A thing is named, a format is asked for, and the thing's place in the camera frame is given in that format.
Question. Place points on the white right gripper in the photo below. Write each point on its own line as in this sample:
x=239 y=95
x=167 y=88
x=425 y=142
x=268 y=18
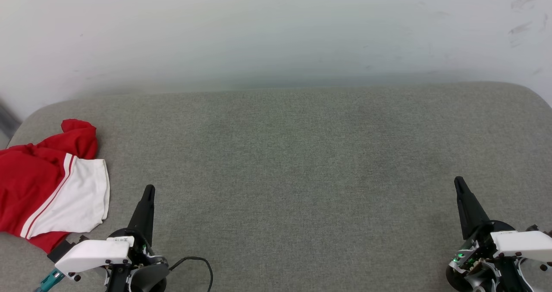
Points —
x=524 y=242

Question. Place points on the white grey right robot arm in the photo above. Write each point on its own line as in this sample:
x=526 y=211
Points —
x=478 y=270

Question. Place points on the dark skirting board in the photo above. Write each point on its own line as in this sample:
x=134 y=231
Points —
x=6 y=121

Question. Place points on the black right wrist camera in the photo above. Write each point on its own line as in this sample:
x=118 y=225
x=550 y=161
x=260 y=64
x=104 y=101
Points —
x=534 y=228

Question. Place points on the red and white shirt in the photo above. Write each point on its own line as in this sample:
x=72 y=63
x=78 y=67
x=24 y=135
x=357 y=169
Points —
x=39 y=184

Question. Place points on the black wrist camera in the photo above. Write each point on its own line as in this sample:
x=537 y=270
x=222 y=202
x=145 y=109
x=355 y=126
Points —
x=62 y=249
x=534 y=228

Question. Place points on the grey fabric sofa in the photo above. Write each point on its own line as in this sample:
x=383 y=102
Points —
x=302 y=175

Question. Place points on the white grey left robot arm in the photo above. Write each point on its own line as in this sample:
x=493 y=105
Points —
x=146 y=277

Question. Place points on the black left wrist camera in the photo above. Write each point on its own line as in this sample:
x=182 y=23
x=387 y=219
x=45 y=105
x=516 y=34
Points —
x=62 y=249

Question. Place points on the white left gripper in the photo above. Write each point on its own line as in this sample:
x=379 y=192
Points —
x=92 y=253

